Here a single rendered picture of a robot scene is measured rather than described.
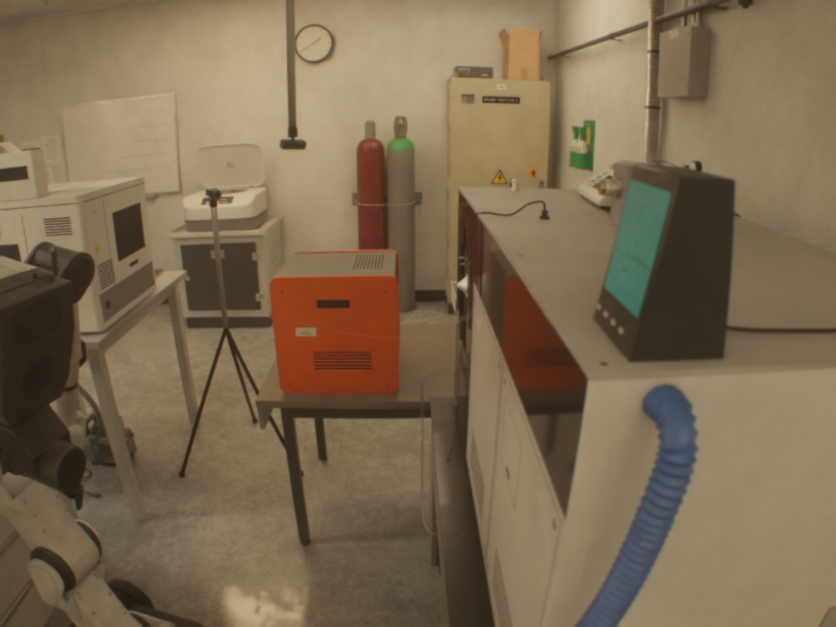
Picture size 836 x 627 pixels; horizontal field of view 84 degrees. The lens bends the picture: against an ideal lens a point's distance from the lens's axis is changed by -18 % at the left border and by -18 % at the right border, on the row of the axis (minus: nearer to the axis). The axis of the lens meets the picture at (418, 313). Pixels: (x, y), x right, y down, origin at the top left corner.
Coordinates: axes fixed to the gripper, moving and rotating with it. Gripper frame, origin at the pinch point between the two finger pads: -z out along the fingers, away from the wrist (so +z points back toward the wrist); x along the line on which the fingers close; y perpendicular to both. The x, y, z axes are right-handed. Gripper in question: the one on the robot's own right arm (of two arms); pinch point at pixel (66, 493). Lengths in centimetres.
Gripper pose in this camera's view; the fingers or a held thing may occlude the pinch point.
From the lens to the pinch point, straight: 190.9
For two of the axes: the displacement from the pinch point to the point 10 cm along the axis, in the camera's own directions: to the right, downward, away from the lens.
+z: 3.5, -8.5, -3.9
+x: -9.0, -4.2, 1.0
